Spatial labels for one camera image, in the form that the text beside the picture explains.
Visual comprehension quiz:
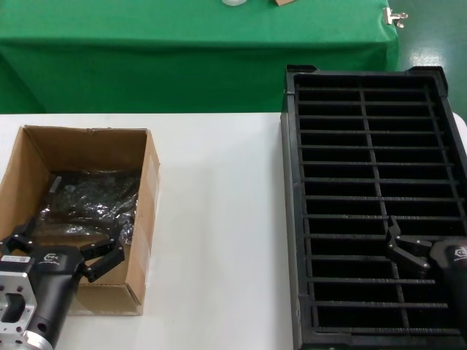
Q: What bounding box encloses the black slotted container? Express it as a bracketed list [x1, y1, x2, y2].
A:
[279, 64, 467, 347]

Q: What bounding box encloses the grey antistatic plastic bag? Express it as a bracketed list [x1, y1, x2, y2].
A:
[38, 169, 145, 253]

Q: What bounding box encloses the brown cardboard box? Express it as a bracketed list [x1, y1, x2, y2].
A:
[0, 125, 162, 316]

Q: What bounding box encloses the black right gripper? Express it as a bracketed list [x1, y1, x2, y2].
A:
[386, 215, 467, 329]

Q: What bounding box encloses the metal binder clip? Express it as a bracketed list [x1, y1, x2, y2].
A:
[382, 7, 409, 29]

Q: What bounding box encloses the green cloth covered table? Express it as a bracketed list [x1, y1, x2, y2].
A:
[0, 0, 402, 114]

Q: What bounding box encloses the left wrist camera silver mount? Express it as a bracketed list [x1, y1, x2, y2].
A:
[0, 254, 39, 333]

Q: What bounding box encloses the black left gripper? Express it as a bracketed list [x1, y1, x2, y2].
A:
[0, 215, 127, 348]

